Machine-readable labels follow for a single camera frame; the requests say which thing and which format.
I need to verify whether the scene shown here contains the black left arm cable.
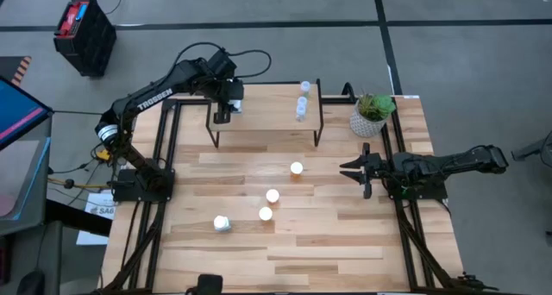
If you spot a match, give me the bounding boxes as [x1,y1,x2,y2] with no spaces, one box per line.
[170,41,273,79]

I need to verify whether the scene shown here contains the black aluminium frame rails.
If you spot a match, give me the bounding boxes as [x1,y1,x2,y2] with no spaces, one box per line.
[99,97,183,294]
[379,95,501,294]

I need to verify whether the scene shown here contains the monitor with blue pink screen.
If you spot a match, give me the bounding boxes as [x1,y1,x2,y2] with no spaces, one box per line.
[0,75,54,152]

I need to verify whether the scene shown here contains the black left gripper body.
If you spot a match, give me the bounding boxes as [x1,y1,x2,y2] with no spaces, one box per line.
[210,78,245,104]

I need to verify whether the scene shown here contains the thin black monitor cable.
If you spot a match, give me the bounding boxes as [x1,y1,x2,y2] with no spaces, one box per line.
[51,109,111,118]

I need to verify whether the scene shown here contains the black crate with red top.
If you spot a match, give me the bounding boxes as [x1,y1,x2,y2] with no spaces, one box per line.
[53,0,118,78]

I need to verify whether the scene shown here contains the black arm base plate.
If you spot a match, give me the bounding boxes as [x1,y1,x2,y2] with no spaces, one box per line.
[385,165,449,202]
[111,168,176,203]

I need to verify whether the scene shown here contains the grey desk surface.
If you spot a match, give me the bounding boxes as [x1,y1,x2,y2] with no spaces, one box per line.
[0,113,53,238]

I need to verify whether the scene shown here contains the white paper sheet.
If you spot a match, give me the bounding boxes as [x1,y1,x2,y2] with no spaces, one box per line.
[76,190,118,247]

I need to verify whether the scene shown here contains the black table clamp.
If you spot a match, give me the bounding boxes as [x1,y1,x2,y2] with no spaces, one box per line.
[455,273,500,292]

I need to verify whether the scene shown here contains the black yellow striped floor mat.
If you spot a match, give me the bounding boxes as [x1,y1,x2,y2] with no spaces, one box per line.
[0,55,33,87]

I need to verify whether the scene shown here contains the black desk beam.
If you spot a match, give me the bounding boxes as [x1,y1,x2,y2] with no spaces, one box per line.
[45,198,113,238]

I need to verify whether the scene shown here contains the black handheld object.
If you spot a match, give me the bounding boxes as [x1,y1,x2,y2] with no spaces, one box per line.
[185,273,224,295]

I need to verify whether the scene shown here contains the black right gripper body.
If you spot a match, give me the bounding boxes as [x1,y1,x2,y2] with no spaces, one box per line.
[362,141,394,200]

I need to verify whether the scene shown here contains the black curved bracket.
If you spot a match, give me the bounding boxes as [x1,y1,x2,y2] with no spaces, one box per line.
[342,82,360,104]

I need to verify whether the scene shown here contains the potted succulent in white pot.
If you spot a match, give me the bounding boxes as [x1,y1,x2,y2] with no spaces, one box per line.
[348,91,397,139]

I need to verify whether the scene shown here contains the thin black floor cable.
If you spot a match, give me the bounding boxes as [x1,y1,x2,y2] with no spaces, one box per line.
[104,0,135,16]

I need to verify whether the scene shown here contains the wooden shelf with black frame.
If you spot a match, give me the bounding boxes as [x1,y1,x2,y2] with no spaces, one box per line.
[204,78,324,149]

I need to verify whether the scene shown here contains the black computer mouse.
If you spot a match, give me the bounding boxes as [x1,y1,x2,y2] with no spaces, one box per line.
[16,268,47,295]

